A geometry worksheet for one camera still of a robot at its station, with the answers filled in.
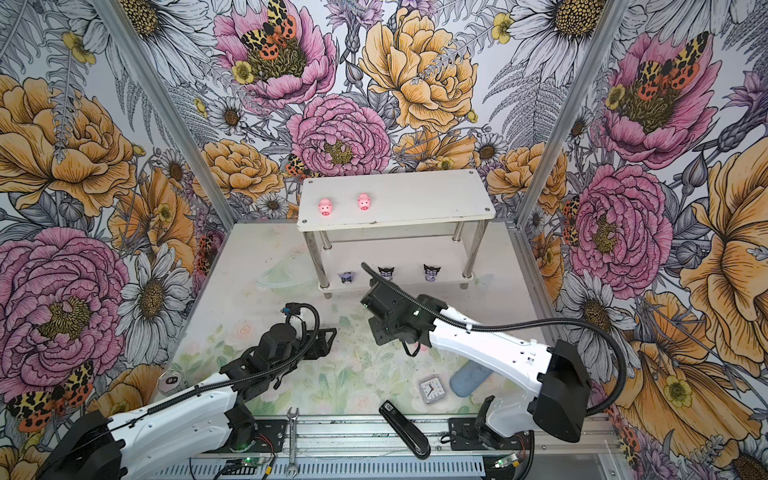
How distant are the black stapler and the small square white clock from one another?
9 cm

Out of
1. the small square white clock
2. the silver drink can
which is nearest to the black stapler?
the small square white clock

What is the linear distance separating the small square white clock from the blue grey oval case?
0.04 meters

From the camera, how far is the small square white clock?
798 mm

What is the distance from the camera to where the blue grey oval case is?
0.81 meters
